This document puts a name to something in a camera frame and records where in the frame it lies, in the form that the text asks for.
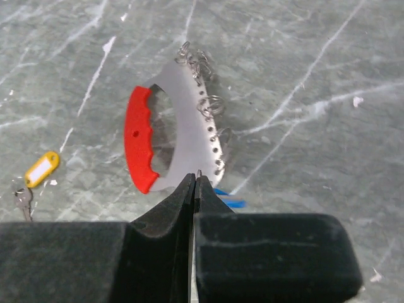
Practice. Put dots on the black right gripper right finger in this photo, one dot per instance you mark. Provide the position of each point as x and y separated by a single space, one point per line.
270 257

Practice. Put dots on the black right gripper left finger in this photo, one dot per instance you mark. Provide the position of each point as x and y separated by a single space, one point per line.
146 260

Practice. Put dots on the yellow key tag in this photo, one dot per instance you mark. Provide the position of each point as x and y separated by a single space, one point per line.
41 169

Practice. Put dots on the metal key holder red handle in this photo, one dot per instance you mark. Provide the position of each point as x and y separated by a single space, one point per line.
197 144

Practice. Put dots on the blue key tag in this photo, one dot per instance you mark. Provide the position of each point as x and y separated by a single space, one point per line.
229 199

